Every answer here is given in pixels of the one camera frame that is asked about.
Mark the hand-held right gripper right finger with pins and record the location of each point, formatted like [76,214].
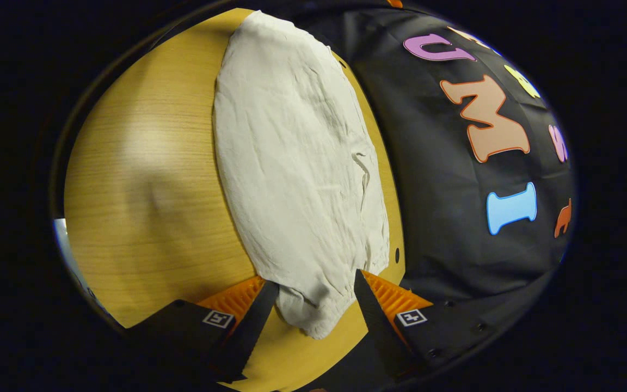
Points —
[379,326]

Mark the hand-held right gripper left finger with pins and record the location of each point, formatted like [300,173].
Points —
[253,321]

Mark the white jeans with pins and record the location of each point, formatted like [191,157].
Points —
[297,163]

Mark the black backdrop cloth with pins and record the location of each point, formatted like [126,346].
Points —
[444,218]

